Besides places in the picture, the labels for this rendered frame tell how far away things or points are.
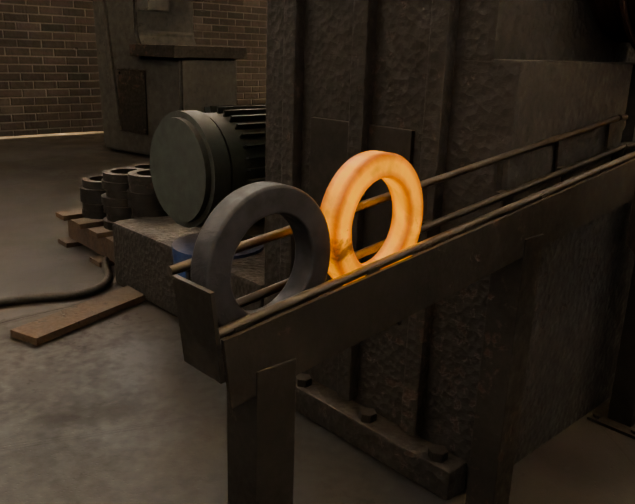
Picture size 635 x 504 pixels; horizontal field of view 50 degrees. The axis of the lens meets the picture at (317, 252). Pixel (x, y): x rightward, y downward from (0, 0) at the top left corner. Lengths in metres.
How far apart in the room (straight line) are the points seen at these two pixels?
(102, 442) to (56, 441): 0.10
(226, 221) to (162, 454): 0.97
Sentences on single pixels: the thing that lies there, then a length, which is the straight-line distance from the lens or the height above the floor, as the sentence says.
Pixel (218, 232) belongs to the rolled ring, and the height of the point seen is 0.69.
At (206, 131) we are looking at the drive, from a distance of 2.13.
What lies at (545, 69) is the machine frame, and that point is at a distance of 1.32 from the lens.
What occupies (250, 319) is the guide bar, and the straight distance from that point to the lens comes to 0.74.
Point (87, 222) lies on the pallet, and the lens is 3.05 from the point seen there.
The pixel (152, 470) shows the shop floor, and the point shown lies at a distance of 1.57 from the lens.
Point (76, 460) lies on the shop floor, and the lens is 1.63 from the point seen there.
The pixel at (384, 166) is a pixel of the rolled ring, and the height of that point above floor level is 0.74.
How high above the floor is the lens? 0.88
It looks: 17 degrees down
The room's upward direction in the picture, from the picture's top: 2 degrees clockwise
